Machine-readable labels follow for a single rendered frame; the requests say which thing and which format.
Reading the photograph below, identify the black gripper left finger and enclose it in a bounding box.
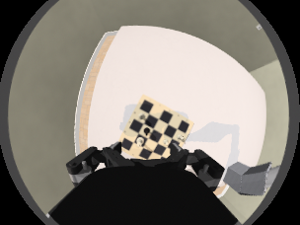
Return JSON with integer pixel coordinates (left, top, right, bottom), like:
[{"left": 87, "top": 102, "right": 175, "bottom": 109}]
[{"left": 66, "top": 141, "right": 135, "bottom": 187}]

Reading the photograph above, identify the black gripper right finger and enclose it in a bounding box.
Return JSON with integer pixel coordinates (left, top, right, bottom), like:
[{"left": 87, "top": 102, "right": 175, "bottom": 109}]
[{"left": 154, "top": 143, "right": 225, "bottom": 191}]

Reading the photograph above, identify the black and tan chessboard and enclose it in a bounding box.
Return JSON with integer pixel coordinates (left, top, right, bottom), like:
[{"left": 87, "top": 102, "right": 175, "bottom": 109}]
[{"left": 118, "top": 94, "right": 194, "bottom": 160}]

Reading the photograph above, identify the white chess piece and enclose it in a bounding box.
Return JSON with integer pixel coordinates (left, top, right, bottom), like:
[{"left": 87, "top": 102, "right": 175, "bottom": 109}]
[
  {"left": 136, "top": 137, "right": 144, "bottom": 147},
  {"left": 138, "top": 112, "right": 145, "bottom": 119}
]

